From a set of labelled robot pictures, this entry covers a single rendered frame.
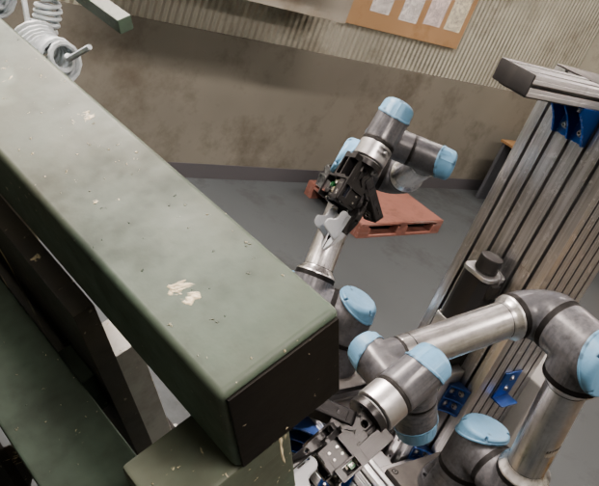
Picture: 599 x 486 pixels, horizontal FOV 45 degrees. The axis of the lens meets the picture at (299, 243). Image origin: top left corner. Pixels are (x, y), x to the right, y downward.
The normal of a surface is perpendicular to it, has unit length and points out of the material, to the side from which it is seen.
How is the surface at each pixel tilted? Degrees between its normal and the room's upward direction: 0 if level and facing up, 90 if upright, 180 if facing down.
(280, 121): 90
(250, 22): 90
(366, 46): 90
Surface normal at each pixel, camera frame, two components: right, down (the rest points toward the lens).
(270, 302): -0.04, -0.67
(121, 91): 0.54, 0.55
